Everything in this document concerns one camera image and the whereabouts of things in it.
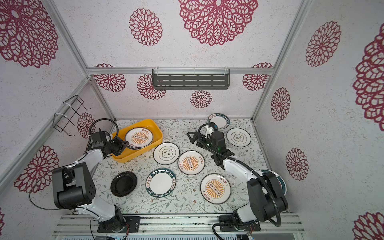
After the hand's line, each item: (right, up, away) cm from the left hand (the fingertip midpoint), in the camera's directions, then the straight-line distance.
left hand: (129, 143), depth 93 cm
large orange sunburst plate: (+53, -25, -8) cm, 59 cm away
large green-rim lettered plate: (+20, -23, -4) cm, 31 cm away
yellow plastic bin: (-1, -7, 0) cm, 7 cm away
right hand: (+39, +6, -11) cm, 41 cm away
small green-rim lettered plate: (+64, +16, +28) cm, 71 cm away
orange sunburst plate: (+5, +3, +4) cm, 7 cm away
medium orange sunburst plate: (+39, -12, +2) cm, 41 cm away
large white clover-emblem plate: (+22, -7, +7) cm, 24 cm away
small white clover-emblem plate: (+74, +4, +16) cm, 76 cm away
